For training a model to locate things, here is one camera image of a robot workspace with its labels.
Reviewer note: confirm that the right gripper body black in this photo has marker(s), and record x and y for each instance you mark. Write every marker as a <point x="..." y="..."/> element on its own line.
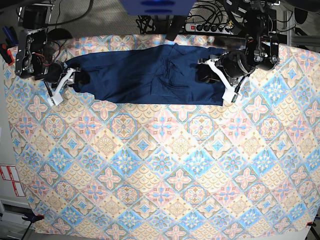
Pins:
<point x="54" y="73"/>

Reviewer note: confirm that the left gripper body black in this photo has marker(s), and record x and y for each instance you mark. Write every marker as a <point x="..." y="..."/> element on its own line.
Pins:
<point x="234" y="65"/>

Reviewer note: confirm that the blue long-sleeve T-shirt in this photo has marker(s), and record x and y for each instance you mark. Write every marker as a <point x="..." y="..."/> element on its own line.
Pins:
<point x="165" y="74"/>

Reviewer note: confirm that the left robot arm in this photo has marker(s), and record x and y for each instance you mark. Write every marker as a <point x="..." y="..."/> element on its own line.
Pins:
<point x="261" y="40"/>

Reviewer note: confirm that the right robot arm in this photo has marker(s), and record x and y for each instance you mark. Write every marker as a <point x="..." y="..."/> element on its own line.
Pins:
<point x="36" y="56"/>

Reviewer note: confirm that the black round stool base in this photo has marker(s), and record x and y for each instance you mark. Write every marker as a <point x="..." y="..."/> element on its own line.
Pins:
<point x="59" y="34"/>

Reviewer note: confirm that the white power strip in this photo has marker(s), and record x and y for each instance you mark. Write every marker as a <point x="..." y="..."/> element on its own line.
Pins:
<point x="210" y="28"/>

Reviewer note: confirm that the red black clamp left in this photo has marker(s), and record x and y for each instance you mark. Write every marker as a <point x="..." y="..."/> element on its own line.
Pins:
<point x="6" y="54"/>

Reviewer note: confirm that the blue clamp top left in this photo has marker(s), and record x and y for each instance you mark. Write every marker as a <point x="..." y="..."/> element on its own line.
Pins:
<point x="11" y="36"/>

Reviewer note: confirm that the patterned tile tablecloth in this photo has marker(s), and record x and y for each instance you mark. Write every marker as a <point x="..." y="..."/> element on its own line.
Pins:
<point x="102" y="170"/>

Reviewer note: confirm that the red white labels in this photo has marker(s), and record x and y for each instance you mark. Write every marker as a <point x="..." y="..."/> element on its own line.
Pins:
<point x="10" y="173"/>

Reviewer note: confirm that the blue box overhead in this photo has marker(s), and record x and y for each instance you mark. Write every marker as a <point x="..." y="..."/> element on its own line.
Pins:
<point x="157" y="7"/>

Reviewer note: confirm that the black clamp bottom left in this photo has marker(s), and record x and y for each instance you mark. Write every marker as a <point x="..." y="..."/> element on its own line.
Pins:
<point x="31" y="217"/>

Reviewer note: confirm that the white cabinet bottom left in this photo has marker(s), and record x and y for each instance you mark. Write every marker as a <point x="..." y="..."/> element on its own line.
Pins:
<point x="12" y="226"/>

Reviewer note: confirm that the black clamp bottom right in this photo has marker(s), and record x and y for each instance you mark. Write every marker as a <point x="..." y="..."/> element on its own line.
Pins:
<point x="311" y="224"/>

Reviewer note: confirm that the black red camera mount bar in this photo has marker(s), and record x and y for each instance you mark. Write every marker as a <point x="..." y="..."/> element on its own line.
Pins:
<point x="176" y="25"/>

